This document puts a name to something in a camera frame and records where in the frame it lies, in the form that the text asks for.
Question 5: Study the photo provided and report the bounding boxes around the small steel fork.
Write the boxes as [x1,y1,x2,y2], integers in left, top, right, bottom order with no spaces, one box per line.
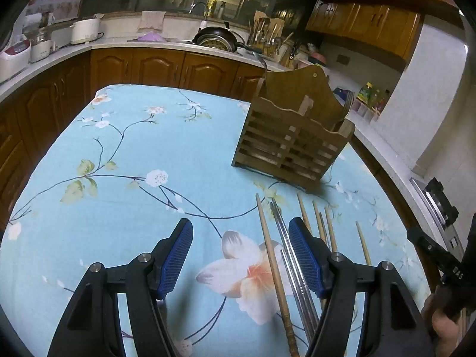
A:
[344,90,355,115]

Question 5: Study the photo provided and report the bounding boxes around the person's right hand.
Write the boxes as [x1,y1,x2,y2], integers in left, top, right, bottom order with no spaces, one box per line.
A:
[421,285,475,356]

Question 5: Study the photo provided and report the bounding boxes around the gas stove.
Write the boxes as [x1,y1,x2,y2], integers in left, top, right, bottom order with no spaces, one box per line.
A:
[409,177,464,260]

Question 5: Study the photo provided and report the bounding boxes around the wooden chopstick far right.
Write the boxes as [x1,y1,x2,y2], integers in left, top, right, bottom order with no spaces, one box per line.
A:
[355,221,372,266]

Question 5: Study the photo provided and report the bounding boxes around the wooden chopstick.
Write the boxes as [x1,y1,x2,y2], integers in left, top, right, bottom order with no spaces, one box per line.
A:
[297,192,312,233]
[255,193,299,357]
[355,221,372,266]
[325,206,338,252]
[312,200,328,244]

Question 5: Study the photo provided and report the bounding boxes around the steel chopstick right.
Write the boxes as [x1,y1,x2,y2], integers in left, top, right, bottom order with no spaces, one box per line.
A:
[281,249,314,343]

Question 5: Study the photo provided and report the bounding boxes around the steel chopstick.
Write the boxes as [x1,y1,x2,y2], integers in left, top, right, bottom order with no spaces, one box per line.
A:
[281,249,314,343]
[270,198,319,342]

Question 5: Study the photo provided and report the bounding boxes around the steel chopstick left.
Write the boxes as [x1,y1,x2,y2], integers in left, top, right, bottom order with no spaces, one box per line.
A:
[270,198,319,342]

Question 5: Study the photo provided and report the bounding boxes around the wooden chopstick far left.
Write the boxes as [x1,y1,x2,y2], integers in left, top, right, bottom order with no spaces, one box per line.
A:
[255,193,299,357]

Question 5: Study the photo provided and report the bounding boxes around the dark chopstick middle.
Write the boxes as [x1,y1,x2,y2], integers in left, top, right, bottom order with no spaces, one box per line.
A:
[319,212,330,248]

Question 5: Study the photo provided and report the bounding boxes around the yellow oil bottle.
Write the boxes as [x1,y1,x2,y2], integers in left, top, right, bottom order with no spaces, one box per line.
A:
[357,82,378,108]

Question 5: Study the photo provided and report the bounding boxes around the wooden utensil holder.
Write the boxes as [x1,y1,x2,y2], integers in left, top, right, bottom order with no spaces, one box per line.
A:
[232,65,355,193]

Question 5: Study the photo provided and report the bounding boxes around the lower wooden cabinets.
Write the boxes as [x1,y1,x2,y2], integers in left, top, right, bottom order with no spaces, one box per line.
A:
[1,49,431,306]

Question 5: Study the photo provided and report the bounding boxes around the wooden cabinets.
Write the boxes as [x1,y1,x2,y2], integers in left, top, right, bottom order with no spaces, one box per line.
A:
[306,0,461,60]
[1,49,431,306]

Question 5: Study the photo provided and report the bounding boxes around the upper wooden cabinets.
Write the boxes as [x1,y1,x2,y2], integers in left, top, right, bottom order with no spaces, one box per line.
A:
[306,0,461,60]

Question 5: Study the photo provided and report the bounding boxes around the white rice cooker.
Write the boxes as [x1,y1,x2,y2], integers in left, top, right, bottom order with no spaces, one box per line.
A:
[0,40,32,83]

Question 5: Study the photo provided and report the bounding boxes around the small white cooker pot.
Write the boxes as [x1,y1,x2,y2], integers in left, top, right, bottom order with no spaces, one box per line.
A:
[30,28,56,63]

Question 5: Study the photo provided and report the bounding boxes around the purple cloth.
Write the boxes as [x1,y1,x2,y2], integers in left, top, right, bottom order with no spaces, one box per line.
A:
[136,32,168,43]

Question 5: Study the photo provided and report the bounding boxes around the white round pot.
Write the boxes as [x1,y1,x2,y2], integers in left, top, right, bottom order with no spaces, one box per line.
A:
[70,18,101,45]

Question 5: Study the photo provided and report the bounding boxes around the wooden counter utensil rack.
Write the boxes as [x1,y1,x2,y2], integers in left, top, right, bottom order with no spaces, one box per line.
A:
[248,10,285,57]

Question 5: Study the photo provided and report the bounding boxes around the black frying pan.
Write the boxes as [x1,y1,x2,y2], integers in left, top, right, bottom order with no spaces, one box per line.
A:
[192,22,262,53]

